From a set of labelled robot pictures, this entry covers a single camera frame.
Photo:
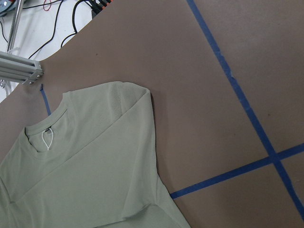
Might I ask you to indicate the olive green long-sleeve shirt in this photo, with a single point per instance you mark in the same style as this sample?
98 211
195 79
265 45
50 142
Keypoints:
90 164

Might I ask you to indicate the aluminium frame post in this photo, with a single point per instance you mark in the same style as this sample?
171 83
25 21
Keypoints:
14 68

